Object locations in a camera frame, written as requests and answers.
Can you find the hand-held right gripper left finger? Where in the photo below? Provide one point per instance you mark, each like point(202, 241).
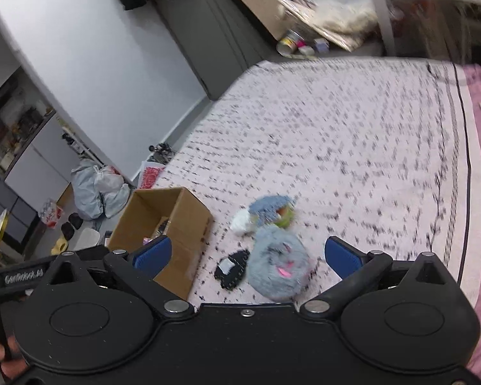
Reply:
point(154, 250)

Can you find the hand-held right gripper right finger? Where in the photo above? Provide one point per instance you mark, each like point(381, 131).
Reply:
point(342, 254)

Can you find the brown cardboard box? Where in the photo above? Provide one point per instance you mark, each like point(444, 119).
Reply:
point(184, 224)

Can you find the grey fluffy plush toy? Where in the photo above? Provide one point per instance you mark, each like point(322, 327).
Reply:
point(278, 262)

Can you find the black pouch with white label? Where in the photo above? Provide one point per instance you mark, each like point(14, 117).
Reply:
point(231, 269)

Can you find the blue knitted plush toy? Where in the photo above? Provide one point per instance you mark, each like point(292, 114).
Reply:
point(270, 208)

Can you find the white soft toy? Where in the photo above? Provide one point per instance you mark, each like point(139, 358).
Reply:
point(242, 221)

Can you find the yellow slipper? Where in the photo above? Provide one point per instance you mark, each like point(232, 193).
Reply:
point(60, 245)

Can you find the white stool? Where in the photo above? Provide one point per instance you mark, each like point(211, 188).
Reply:
point(85, 238)

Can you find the red patterned bag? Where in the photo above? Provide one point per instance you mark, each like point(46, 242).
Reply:
point(150, 175)

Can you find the colourful snack packet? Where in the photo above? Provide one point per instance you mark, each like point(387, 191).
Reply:
point(51, 212)

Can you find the black shoes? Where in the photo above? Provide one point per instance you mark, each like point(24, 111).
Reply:
point(71, 225)

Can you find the grey white plastic bags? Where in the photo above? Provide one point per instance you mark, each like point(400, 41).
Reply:
point(94, 192)

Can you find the white black patterned blanket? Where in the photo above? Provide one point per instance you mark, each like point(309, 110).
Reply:
point(336, 136)

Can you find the white cabinet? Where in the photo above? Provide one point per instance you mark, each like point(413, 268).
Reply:
point(40, 164)

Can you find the cluttered open shelf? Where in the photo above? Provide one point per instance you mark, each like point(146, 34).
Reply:
point(12, 128)

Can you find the colourful tin cans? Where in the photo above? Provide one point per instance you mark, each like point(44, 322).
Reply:
point(294, 44)

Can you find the grey wardrobe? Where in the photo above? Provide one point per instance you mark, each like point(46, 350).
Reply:
point(212, 36)

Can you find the white fluffy pillow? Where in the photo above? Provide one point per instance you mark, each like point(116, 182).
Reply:
point(346, 18)

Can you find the grey desk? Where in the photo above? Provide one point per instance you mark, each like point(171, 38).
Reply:
point(433, 8)

